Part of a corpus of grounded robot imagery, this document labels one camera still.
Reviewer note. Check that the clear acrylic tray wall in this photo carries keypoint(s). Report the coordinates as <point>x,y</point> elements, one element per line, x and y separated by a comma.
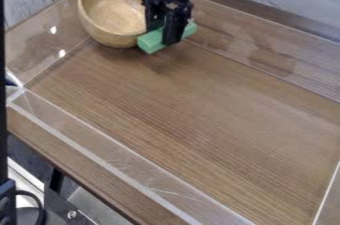
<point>214,133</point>

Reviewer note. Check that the green rectangular block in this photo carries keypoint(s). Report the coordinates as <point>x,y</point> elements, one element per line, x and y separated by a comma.
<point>150,42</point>

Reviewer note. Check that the brown wooden bowl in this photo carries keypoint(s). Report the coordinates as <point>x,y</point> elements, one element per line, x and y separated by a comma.
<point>114,22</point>

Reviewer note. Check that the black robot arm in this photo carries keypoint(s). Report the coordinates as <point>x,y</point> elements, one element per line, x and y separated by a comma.
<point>167,18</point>

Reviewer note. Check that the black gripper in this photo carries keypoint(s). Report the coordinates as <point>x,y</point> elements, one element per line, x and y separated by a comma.
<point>176,18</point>

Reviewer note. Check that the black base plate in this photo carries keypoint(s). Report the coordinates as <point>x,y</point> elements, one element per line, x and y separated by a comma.
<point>62,213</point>

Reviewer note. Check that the black table leg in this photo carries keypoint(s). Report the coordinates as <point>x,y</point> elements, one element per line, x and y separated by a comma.
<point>56,180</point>

